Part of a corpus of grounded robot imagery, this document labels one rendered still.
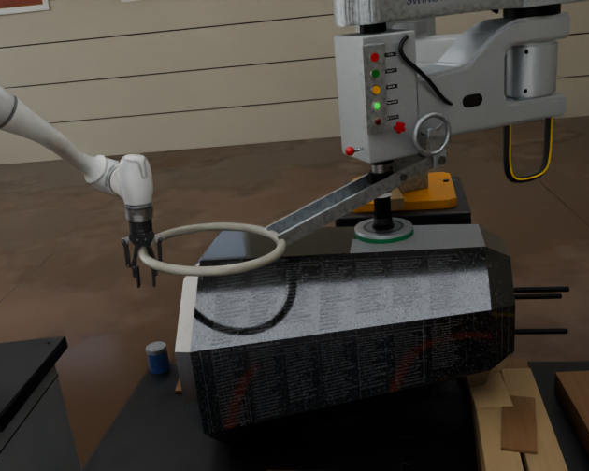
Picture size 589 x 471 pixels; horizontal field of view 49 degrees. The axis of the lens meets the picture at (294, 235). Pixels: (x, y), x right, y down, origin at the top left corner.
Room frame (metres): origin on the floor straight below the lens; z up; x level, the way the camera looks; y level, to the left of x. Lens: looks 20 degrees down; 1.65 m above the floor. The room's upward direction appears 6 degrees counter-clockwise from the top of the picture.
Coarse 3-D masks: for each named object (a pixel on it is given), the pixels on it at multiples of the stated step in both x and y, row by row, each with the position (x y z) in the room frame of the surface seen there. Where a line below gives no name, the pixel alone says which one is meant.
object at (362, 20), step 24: (336, 0) 2.20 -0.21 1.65; (360, 0) 2.14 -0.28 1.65; (384, 0) 2.14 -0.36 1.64; (408, 0) 2.17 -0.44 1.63; (432, 0) 2.20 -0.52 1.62; (456, 0) 2.23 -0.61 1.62; (480, 0) 2.26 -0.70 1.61; (504, 0) 2.30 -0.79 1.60; (528, 0) 2.31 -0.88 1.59; (552, 0) 2.35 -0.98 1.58; (576, 0) 2.39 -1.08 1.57; (336, 24) 2.22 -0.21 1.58; (360, 24) 2.14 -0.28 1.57; (384, 24) 2.22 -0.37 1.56
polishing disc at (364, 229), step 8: (360, 224) 2.29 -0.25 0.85; (368, 224) 2.28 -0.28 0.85; (400, 224) 2.24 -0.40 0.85; (408, 224) 2.24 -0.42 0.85; (360, 232) 2.21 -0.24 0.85; (368, 232) 2.20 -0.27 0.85; (376, 232) 2.19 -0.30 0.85; (384, 232) 2.18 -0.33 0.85; (392, 232) 2.17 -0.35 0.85; (400, 232) 2.17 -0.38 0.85; (408, 232) 2.17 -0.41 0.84
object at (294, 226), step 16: (400, 160) 2.33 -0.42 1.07; (416, 160) 2.36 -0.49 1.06; (432, 160) 2.25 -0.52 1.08; (400, 176) 2.20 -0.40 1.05; (416, 176) 2.23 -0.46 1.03; (336, 192) 2.24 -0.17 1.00; (352, 192) 2.26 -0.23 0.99; (368, 192) 2.16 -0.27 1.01; (384, 192) 2.18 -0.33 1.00; (304, 208) 2.20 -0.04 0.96; (320, 208) 2.22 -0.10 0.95; (336, 208) 2.12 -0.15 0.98; (352, 208) 2.14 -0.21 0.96; (272, 224) 2.15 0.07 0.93; (288, 224) 2.17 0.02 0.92; (304, 224) 2.08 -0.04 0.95; (320, 224) 2.10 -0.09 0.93; (288, 240) 2.05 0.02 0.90
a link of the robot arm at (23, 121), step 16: (16, 112) 1.72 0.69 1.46; (32, 112) 1.78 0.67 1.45; (0, 128) 1.72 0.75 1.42; (16, 128) 1.73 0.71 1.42; (32, 128) 1.76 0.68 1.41; (48, 128) 1.80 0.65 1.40; (48, 144) 1.81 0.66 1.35; (64, 144) 1.86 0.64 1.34; (80, 160) 2.00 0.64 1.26; (96, 160) 2.06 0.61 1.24; (112, 160) 2.09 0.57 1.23; (96, 176) 2.04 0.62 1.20; (112, 192) 2.05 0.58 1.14
